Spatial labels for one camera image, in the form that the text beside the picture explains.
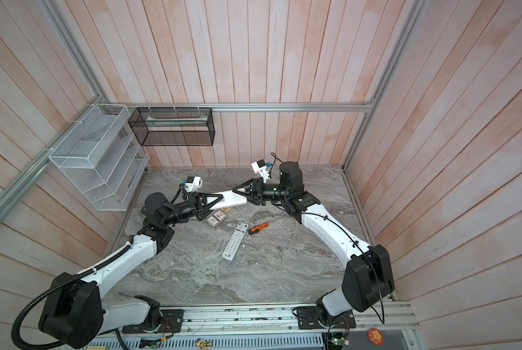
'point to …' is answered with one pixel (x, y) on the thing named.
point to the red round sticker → (375, 336)
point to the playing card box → (216, 218)
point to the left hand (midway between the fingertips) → (222, 203)
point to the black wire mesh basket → (173, 126)
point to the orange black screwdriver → (256, 229)
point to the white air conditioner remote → (230, 198)
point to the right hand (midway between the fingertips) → (234, 194)
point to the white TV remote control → (235, 242)
